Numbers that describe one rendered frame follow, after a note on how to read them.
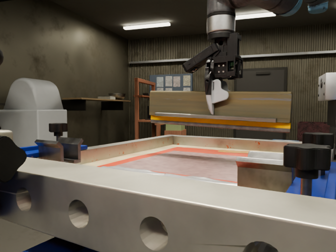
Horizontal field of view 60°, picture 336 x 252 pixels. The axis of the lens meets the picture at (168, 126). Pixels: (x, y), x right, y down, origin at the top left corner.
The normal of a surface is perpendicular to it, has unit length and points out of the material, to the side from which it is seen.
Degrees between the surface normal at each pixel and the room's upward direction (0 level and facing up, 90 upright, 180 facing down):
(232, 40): 90
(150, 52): 90
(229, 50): 90
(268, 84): 90
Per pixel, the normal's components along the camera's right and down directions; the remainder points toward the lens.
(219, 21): -0.33, 0.05
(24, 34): 0.95, 0.02
